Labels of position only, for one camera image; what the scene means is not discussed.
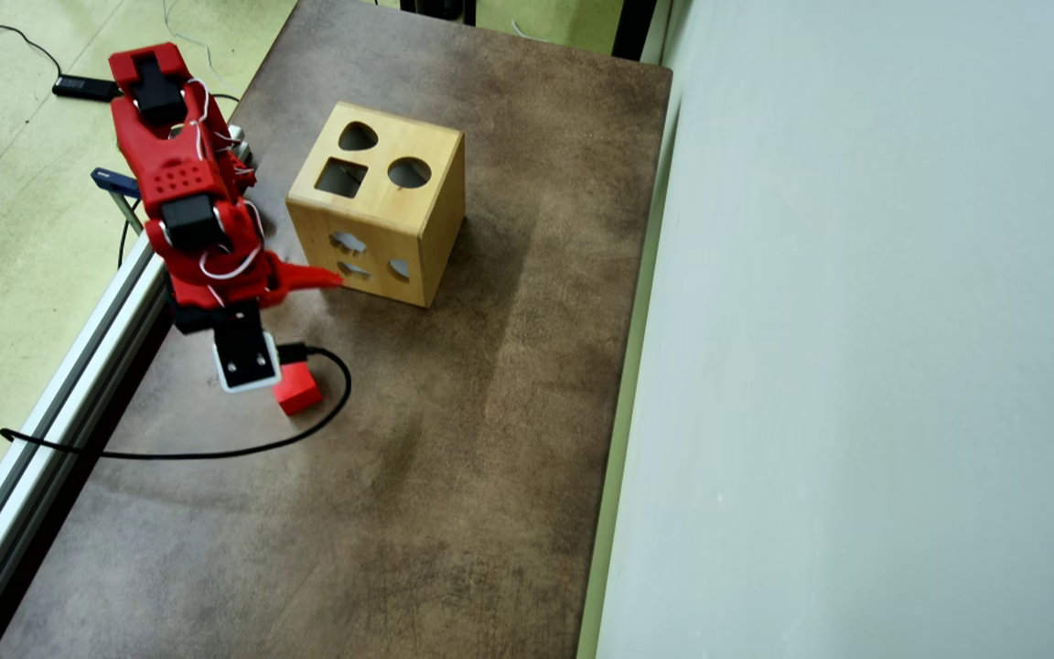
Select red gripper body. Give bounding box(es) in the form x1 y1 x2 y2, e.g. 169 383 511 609
167 245 296 336

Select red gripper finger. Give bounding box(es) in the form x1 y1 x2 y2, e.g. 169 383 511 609
269 255 344 297

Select red cube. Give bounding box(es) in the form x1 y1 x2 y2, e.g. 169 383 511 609
271 362 325 417

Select wooden shape sorter box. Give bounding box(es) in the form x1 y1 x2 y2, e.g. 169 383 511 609
285 101 467 309

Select blue table clamp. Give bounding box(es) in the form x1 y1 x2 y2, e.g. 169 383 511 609
91 167 145 234

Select black power adapter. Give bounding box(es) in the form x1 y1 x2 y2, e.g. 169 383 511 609
52 75 122 103

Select black floor object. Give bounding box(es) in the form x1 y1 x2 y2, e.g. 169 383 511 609
399 0 479 25

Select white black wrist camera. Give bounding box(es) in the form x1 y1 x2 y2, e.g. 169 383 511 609
211 302 283 394

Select black camera cable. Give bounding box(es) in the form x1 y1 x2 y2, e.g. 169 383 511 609
0 343 352 460

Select aluminium profile rail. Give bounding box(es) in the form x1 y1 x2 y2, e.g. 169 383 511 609
0 233 171 659

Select thin white floor cable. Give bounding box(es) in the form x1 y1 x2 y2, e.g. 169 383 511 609
163 0 217 74

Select black vertical post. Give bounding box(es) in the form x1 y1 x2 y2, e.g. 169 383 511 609
612 0 658 62

